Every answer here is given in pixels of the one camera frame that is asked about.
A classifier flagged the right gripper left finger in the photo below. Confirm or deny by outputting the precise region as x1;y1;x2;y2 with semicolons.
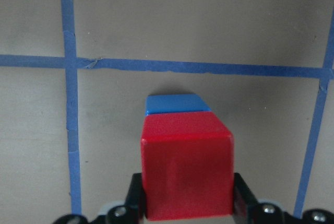
52;173;147;224

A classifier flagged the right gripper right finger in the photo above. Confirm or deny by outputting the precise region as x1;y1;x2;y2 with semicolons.
233;173;333;224

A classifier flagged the red wooden block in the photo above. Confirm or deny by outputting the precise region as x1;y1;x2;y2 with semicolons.
140;111;234;221

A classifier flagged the blue wooden block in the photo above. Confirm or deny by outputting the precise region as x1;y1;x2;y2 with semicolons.
145;94;211;116

